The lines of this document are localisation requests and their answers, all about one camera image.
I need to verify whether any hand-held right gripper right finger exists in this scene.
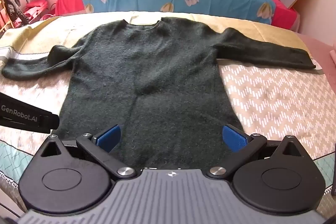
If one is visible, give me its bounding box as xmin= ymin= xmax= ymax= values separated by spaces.
xmin=207 ymin=124 xmax=306 ymax=179

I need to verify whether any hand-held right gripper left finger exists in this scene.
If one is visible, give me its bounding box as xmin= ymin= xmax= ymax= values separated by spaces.
xmin=35 ymin=124 xmax=137 ymax=179

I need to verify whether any dark green knit sweater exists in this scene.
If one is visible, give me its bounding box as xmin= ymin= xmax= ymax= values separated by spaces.
xmin=1 ymin=17 xmax=317 ymax=170

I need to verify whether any beige patterned quilt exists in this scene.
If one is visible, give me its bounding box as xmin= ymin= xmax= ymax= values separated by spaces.
xmin=0 ymin=11 xmax=336 ymax=214

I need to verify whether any red cloth pile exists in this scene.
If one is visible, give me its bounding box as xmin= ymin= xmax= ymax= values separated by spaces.
xmin=25 ymin=0 xmax=49 ymax=20

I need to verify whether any pink sheet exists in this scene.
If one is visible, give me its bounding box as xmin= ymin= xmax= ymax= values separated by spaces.
xmin=297 ymin=31 xmax=336 ymax=88

